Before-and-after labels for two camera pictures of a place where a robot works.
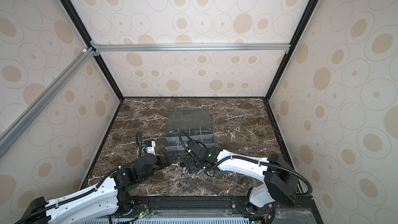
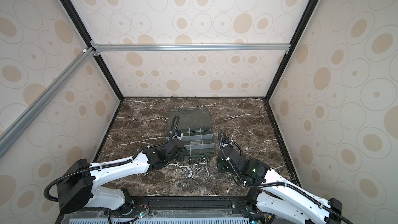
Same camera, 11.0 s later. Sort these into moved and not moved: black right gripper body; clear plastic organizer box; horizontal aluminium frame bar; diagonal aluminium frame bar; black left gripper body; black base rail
Moved: black right gripper body; black left gripper body
Not moved: clear plastic organizer box; diagonal aluminium frame bar; horizontal aluminium frame bar; black base rail
